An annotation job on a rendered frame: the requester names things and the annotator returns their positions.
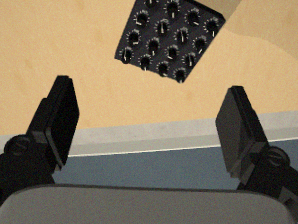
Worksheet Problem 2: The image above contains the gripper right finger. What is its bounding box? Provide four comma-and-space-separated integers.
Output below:
215, 85, 298, 222

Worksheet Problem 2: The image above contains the black knob box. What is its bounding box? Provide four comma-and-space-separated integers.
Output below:
114, 0, 226, 84

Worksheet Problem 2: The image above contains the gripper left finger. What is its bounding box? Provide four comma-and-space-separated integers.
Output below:
0, 75, 79, 207

